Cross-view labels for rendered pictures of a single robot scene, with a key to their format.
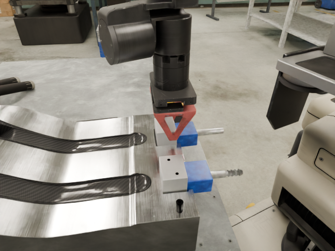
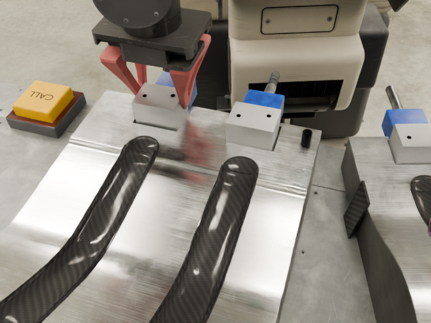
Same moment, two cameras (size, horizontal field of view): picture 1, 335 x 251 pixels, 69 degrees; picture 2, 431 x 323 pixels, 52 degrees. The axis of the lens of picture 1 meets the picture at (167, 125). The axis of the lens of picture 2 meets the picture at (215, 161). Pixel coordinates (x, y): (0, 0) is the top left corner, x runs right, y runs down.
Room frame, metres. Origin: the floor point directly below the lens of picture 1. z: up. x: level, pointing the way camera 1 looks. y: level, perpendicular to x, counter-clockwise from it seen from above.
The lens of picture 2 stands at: (0.14, 0.31, 1.23)
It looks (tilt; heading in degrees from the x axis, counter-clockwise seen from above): 48 degrees down; 298
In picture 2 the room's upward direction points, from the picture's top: 3 degrees counter-clockwise
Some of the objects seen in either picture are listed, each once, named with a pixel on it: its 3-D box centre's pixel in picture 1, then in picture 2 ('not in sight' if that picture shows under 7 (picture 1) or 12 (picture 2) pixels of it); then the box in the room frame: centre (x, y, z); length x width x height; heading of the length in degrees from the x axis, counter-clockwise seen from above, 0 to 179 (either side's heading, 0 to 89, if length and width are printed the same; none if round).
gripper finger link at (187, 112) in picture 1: (172, 114); (170, 68); (0.35, -0.01, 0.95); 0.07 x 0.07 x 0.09; 7
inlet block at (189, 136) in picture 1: (189, 133); (177, 88); (0.37, -0.04, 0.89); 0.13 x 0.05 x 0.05; 98
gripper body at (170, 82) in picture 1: (171, 72); (149, 4); (0.36, -0.01, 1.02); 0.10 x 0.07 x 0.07; 7
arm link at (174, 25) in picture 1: (167, 33); not in sight; (0.36, 0.00, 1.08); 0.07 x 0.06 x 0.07; 119
